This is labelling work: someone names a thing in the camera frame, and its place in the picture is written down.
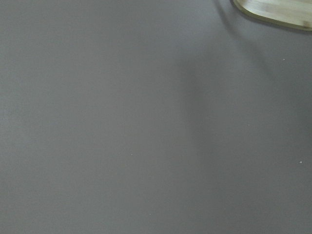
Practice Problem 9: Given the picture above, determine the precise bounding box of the wooden cup storage rack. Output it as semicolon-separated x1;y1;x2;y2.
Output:
233;0;312;31

